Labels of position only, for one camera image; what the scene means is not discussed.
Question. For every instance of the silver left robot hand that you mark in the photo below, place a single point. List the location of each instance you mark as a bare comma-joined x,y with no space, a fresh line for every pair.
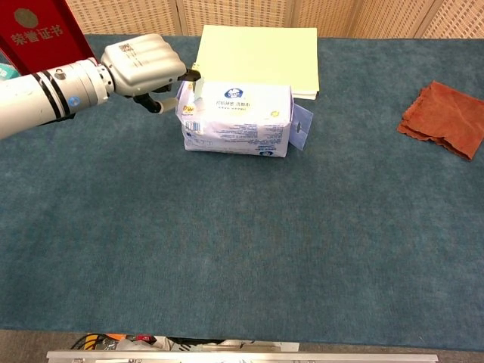
143,64

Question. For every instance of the red certificate book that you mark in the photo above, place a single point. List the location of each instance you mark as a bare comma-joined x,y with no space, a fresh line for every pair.
41,34

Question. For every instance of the white tissue pack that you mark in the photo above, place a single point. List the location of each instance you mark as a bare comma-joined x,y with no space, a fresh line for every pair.
238,119

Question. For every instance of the pale yellow spiral notebook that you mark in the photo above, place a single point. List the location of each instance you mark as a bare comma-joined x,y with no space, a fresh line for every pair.
261,56

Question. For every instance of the beige woven folding screen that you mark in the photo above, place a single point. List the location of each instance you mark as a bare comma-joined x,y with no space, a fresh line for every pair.
264,15

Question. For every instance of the teal and white packet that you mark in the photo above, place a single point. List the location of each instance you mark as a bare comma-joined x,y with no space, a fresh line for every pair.
5,72

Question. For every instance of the teal felt table mat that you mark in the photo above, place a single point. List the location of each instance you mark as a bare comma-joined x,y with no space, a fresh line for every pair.
227,227

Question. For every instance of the white plastic bag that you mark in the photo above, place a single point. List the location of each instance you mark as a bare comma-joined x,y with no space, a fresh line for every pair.
151,343

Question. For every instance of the rust brown folded cloth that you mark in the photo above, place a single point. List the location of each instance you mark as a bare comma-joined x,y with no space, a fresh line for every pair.
442,117

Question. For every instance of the aluminium profile rail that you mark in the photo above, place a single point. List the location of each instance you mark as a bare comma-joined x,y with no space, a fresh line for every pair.
242,356

